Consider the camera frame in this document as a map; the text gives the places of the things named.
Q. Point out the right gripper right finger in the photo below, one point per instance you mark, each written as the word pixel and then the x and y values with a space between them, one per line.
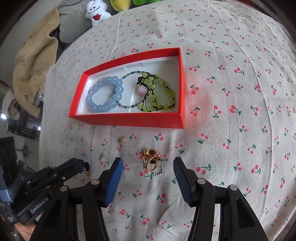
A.
pixel 186 180

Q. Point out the left hand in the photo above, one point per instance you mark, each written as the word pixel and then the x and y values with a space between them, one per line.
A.
pixel 25 230

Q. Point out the gold ring cluster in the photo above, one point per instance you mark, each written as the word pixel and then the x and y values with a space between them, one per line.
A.
pixel 150 159

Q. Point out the beige quilted blanket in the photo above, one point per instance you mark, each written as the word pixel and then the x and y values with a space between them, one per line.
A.
pixel 33 61

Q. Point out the cherry print bed sheet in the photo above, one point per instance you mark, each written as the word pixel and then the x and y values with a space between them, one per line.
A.
pixel 239 67

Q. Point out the small gold earring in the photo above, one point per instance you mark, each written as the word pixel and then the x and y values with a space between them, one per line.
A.
pixel 122 139

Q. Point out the yellow carrot plush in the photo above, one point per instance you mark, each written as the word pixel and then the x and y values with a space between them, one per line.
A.
pixel 120 5

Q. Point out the white bunny plush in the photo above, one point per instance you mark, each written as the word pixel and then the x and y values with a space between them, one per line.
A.
pixel 96 11

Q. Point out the green tree plush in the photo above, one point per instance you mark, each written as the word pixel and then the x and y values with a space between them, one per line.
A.
pixel 143 2

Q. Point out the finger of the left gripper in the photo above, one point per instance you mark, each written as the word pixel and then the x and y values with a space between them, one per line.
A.
pixel 69 169

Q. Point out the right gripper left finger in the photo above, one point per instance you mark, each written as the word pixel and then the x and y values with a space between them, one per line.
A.
pixel 109 181

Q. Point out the grey pillow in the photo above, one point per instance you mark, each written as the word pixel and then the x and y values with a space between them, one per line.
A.
pixel 73 22

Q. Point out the red jewelry box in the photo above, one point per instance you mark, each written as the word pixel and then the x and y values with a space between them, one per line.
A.
pixel 144 89

